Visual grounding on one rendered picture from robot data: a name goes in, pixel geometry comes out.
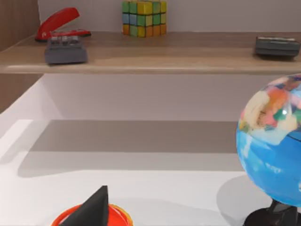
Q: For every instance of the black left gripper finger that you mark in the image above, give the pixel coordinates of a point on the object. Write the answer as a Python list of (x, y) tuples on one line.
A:
[(96, 209)]

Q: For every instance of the stack of coloured rings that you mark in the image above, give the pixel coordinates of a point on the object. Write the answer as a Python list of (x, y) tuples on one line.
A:
[(117, 216)]

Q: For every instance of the wooden shelf board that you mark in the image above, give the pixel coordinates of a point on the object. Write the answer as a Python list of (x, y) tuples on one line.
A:
[(164, 54)]

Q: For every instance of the blue globe on black stand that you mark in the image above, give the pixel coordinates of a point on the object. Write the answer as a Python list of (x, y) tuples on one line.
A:
[(270, 150)]

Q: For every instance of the red stapler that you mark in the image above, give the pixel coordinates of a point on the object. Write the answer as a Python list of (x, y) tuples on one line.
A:
[(58, 23)]

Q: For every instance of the colourful puzzle cube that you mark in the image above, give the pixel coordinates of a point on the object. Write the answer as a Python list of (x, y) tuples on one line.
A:
[(144, 18)]

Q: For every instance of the wooden shelf side panel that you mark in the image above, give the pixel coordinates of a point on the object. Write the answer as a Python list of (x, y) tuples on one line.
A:
[(16, 21)]

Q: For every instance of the dark grey flat box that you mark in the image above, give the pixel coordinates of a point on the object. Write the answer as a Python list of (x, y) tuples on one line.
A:
[(276, 48)]

